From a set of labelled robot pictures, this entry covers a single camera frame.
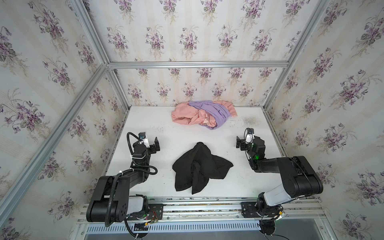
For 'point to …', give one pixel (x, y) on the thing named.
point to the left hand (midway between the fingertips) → (148, 137)
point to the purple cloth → (220, 112)
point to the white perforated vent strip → (119, 228)
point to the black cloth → (195, 167)
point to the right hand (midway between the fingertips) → (244, 136)
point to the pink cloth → (183, 112)
